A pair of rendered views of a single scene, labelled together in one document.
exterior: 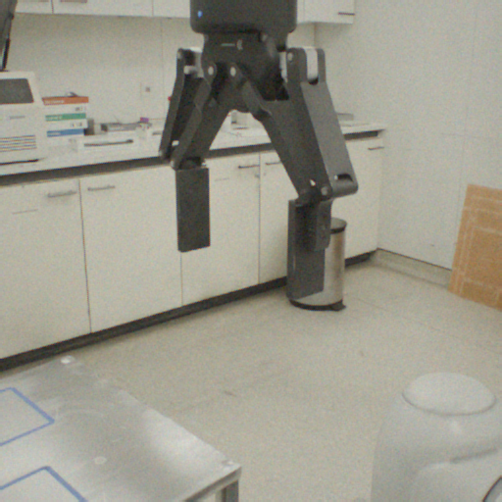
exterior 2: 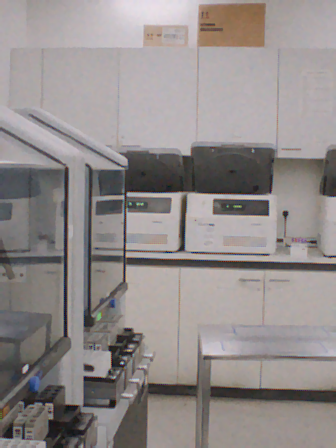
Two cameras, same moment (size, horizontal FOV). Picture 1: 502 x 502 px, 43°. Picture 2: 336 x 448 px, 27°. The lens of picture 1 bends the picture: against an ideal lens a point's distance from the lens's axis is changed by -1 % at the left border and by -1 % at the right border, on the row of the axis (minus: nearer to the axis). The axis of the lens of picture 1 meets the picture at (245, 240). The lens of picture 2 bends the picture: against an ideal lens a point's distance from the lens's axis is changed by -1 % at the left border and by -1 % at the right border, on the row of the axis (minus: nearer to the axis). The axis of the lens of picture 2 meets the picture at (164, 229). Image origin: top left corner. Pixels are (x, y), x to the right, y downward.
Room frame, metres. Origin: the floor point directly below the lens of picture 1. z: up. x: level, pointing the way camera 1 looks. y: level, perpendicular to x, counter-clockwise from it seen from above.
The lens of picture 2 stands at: (-1.32, -1.02, 1.39)
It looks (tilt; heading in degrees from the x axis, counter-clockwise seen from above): 5 degrees down; 45
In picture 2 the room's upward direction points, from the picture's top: 1 degrees clockwise
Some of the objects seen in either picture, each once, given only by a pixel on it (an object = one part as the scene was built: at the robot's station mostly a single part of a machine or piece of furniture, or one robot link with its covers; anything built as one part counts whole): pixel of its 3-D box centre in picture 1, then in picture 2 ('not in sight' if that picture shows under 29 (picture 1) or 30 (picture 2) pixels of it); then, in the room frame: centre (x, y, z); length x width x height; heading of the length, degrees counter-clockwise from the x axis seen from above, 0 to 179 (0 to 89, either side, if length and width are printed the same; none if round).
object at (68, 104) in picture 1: (62, 102); not in sight; (3.16, 0.89, 1.10); 0.24 x 0.13 x 0.10; 128
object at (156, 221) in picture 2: not in sight; (141, 197); (1.80, 2.33, 1.22); 0.62 x 0.56 x 0.64; 37
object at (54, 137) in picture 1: (56, 136); not in sight; (3.14, 0.93, 0.94); 0.23 x 0.13 x 0.07; 134
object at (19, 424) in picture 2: not in sight; (26, 427); (-0.52, 0.19, 0.85); 0.12 x 0.02 x 0.06; 39
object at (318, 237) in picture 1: (327, 215); not in sight; (0.40, -0.05, 1.25); 0.03 x 0.01 x 0.05; 39
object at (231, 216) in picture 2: not in sight; (232, 196); (2.17, 1.88, 1.24); 0.62 x 0.56 x 0.69; 40
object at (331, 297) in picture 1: (318, 262); not in sight; (3.29, -0.40, 0.23); 0.38 x 0.31 x 0.46; 39
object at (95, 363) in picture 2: not in sight; (57, 363); (-0.14, 0.60, 0.83); 0.30 x 0.10 x 0.06; 129
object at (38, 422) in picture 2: not in sight; (36, 428); (-0.51, 0.17, 0.85); 0.12 x 0.02 x 0.06; 40
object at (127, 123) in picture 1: (125, 125); not in sight; (3.32, 0.61, 0.97); 0.24 x 0.12 x 0.13; 118
